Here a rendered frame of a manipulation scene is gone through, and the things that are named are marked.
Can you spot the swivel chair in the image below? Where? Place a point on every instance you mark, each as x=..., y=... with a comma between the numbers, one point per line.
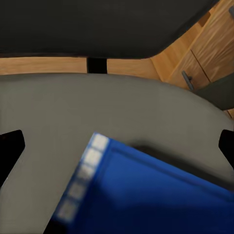
x=58, y=113

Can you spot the cabinet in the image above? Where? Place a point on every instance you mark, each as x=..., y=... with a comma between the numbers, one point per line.
x=212, y=55

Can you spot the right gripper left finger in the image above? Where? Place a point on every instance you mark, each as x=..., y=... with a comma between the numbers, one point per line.
x=11, y=146

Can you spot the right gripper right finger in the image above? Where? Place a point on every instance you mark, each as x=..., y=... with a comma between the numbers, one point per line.
x=226, y=145

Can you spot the bookcase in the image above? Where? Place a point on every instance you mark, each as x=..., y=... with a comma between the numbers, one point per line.
x=170, y=58

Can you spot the folder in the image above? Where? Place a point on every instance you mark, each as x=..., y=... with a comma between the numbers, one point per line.
x=116, y=189

